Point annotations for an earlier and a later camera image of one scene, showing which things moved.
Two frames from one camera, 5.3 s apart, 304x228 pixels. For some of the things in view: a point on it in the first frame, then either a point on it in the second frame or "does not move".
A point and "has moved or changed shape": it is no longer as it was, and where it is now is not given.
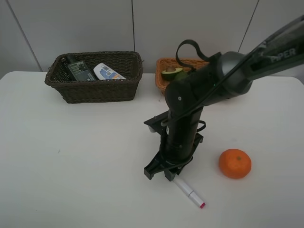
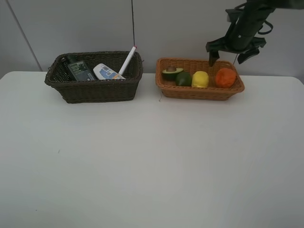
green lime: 182,76 does not move
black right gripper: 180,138 to 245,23
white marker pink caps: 192,195 to 127,60
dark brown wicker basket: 129,64 does not move
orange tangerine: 235,163 has moved or changed shape
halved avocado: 170,72 does not move
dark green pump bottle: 80,70 does not move
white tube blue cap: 104,72 does not move
